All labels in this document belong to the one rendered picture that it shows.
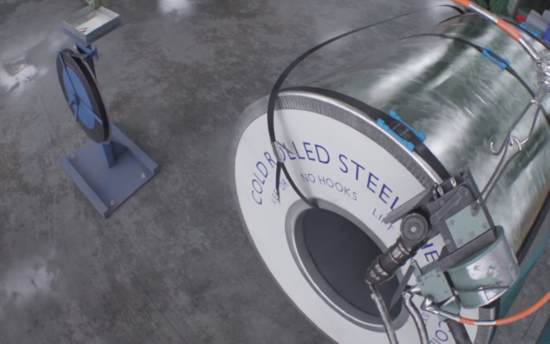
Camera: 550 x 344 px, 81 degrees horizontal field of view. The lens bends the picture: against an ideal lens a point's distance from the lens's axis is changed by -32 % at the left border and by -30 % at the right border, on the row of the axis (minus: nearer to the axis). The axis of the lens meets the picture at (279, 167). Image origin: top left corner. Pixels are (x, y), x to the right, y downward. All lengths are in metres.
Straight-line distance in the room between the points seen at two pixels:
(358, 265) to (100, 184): 1.63
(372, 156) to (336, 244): 0.72
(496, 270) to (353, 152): 0.52
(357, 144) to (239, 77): 2.25
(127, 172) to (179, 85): 0.86
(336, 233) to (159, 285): 0.99
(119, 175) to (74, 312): 0.97
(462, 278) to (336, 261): 0.98
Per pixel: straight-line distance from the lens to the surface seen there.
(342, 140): 1.07
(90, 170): 2.76
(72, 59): 2.11
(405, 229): 0.81
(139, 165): 2.68
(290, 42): 3.66
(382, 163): 1.00
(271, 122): 1.19
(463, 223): 0.76
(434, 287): 0.82
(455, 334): 0.89
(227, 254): 2.29
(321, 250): 1.64
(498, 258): 0.77
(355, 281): 1.69
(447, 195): 0.75
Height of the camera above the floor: 2.00
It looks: 49 degrees down
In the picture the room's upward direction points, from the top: 7 degrees clockwise
